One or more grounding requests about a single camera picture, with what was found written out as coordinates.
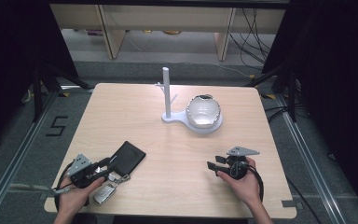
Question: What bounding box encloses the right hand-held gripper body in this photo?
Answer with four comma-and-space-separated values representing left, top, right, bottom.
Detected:
225, 146, 261, 181

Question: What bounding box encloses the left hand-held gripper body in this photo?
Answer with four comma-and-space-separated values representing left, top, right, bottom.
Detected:
66, 152, 109, 189

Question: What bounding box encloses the white bowl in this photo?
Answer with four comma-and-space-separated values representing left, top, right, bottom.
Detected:
186, 94, 222, 129

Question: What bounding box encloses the white key stand with post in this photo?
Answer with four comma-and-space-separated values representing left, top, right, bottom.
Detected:
154, 66, 224, 135

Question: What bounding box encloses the person's right hand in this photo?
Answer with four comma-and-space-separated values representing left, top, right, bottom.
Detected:
216, 157, 263, 208

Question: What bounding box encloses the person's left hand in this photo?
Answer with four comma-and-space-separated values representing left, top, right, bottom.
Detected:
57, 176, 106, 217

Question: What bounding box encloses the grey tape strip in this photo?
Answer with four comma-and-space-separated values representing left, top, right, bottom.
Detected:
282, 199, 304, 209

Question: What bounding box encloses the black metal stand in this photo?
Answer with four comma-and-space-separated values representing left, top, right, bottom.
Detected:
32, 61, 91, 123
245, 65, 298, 123

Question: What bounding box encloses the black curtain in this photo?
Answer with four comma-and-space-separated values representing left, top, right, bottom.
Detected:
0, 0, 79, 155
261, 0, 358, 218

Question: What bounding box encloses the beige wooden desk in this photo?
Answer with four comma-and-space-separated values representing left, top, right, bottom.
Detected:
49, 3, 287, 62

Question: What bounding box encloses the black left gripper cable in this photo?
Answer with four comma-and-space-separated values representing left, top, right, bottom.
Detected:
53, 160, 76, 213

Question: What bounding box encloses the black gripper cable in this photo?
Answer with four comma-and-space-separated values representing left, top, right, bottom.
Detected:
53, 160, 76, 213
244, 163, 265, 203

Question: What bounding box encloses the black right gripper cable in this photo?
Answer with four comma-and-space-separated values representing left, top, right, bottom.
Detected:
244, 163, 265, 203

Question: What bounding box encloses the aluminium floor rail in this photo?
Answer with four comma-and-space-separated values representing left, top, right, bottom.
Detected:
0, 91, 61, 224
274, 92, 349, 224

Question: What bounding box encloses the black floor cable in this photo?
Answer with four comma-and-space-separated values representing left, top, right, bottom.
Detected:
284, 175, 324, 224

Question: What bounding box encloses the bundle of black cables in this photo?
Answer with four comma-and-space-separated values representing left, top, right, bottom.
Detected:
228, 7, 277, 72

